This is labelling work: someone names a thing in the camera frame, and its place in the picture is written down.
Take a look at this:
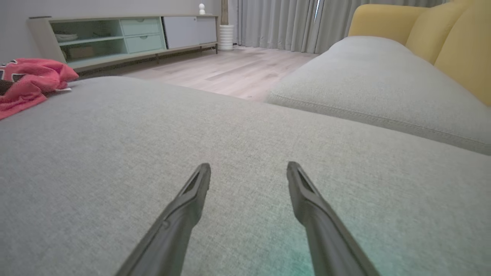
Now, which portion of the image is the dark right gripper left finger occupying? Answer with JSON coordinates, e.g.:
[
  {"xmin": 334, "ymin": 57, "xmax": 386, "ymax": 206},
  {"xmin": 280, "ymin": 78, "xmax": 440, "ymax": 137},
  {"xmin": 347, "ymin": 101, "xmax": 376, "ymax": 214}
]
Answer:
[{"xmin": 115, "ymin": 163, "xmax": 212, "ymax": 276}]

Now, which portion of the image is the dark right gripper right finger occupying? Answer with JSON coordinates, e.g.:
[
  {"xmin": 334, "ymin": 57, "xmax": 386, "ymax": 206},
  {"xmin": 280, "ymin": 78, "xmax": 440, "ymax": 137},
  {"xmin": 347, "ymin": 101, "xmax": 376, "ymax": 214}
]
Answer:
[{"xmin": 286, "ymin": 161, "xmax": 381, "ymax": 276}]

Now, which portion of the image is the red and white jersey shirt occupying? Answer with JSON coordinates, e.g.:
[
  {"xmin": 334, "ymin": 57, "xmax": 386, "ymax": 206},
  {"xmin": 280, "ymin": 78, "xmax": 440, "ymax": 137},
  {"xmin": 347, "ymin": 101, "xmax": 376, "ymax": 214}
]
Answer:
[{"xmin": 0, "ymin": 58, "xmax": 79, "ymax": 120}]

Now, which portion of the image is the grey fabric sofa ottoman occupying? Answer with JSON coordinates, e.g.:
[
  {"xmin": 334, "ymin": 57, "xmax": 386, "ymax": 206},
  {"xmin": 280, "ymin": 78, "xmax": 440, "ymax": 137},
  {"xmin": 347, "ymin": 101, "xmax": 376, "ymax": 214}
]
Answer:
[{"xmin": 0, "ymin": 75, "xmax": 491, "ymax": 276}]

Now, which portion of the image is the grey sofa seat cushion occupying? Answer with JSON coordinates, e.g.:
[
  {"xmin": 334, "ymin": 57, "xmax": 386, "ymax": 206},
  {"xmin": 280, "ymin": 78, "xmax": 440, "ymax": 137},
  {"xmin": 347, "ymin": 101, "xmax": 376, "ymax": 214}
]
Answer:
[{"xmin": 266, "ymin": 36, "xmax": 491, "ymax": 156}]

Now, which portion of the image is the low mint and grey cabinet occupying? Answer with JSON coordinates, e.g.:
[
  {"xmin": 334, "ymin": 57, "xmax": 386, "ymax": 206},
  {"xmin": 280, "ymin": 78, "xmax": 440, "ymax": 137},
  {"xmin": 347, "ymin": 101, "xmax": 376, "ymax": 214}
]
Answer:
[{"xmin": 27, "ymin": 15, "xmax": 219, "ymax": 74}]

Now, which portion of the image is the white ribbed plant pot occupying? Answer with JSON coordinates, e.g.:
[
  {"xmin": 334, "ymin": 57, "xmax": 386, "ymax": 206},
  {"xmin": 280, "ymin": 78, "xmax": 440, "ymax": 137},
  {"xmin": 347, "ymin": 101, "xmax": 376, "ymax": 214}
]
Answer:
[{"xmin": 217, "ymin": 25, "xmax": 235, "ymax": 51}]

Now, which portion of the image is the woven storage basket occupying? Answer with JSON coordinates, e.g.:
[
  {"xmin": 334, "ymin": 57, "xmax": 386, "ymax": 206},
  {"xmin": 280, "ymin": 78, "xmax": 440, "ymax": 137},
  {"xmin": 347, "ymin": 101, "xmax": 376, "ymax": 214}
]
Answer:
[{"xmin": 61, "ymin": 45, "xmax": 95, "ymax": 61}]

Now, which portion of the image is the grey pleated curtain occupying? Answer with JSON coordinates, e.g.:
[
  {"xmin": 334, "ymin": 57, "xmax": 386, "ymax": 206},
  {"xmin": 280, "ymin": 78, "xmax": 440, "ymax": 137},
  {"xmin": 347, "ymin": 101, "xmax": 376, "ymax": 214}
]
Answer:
[{"xmin": 232, "ymin": 0, "xmax": 447, "ymax": 54}]

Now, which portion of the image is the yellow sofa back cushion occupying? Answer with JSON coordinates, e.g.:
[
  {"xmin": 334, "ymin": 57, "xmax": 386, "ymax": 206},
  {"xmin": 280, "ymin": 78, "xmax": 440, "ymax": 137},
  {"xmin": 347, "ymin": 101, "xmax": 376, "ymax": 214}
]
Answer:
[
  {"xmin": 348, "ymin": 4, "xmax": 428, "ymax": 46},
  {"xmin": 405, "ymin": 0, "xmax": 477, "ymax": 65},
  {"xmin": 434, "ymin": 0, "xmax": 491, "ymax": 107}
]

